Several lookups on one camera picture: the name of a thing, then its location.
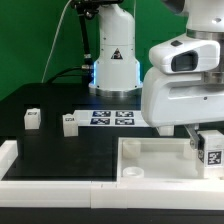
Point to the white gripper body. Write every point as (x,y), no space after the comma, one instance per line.
(180,99)

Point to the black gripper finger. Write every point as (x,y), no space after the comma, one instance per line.
(196,140)

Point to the white square tabletop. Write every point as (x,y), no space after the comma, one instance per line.
(156,158)

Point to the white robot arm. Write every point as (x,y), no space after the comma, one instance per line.
(199,50)

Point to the white U-shaped obstacle fence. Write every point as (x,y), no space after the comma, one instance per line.
(125,193)

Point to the white marker base plate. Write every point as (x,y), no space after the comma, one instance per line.
(110,118)

